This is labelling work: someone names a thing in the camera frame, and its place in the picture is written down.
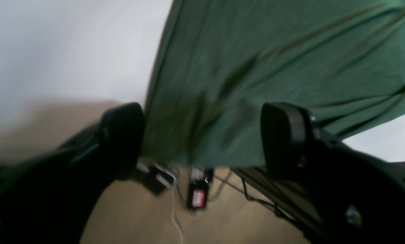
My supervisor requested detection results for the dark green t-shirt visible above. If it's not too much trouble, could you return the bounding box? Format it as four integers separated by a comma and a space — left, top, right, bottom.
141, 0, 405, 167

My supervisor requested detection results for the black floor power strip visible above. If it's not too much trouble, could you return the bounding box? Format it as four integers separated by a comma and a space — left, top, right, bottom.
133, 162, 176, 197

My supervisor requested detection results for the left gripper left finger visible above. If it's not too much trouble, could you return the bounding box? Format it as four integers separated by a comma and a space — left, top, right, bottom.
0, 103, 145, 244

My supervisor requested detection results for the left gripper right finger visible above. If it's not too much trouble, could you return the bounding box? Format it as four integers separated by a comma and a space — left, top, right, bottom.
261, 103, 405, 244

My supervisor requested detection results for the black power adapter red label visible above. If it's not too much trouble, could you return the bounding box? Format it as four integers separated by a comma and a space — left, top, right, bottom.
186, 167, 214, 212

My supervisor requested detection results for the white floor cable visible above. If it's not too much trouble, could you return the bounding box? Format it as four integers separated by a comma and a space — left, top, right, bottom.
168, 169, 186, 244

